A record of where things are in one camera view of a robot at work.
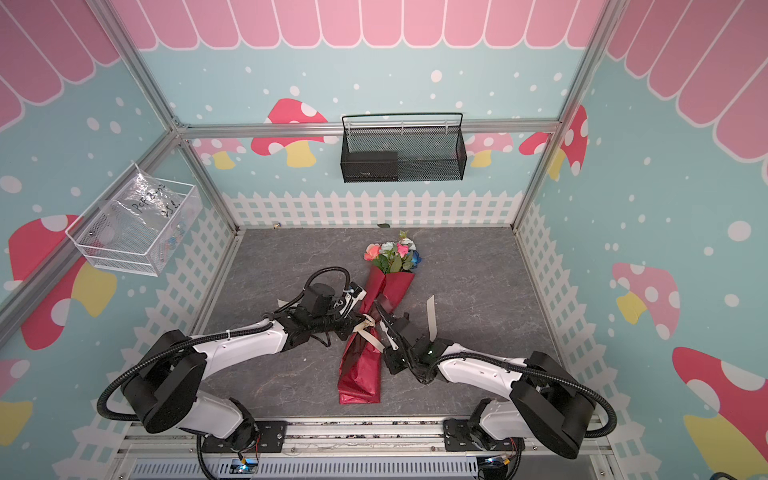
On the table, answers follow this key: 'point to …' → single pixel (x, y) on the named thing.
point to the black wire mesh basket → (403, 147)
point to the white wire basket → (137, 227)
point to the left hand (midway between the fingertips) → (362, 322)
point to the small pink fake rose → (402, 249)
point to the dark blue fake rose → (416, 259)
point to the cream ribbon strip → (368, 322)
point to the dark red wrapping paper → (360, 374)
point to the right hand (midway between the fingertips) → (385, 354)
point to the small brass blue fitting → (277, 225)
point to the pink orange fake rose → (373, 251)
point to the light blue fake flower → (389, 260)
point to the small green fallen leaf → (384, 225)
